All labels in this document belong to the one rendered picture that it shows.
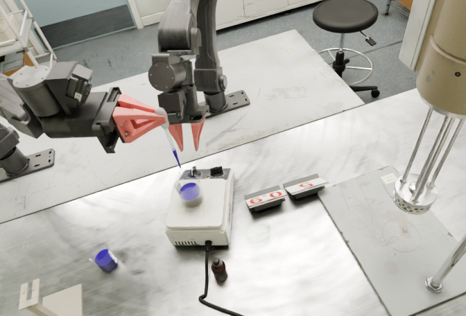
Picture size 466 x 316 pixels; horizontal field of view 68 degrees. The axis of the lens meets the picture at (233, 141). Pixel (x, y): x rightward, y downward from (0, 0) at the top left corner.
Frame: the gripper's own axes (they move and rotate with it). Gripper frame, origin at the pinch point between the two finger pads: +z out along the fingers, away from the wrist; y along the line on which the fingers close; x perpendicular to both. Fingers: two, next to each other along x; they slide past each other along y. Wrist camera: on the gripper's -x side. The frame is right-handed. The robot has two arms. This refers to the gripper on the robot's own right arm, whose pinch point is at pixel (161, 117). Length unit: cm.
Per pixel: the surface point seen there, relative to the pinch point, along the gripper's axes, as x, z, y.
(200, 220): 24.0, 2.6, -5.5
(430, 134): 32, 58, 24
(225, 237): 28.8, 7.3, -6.8
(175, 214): 24.1, -2.8, -4.0
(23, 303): 20.4, -25.4, -23.4
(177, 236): 27.4, -2.8, -7.3
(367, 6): 58, 69, 143
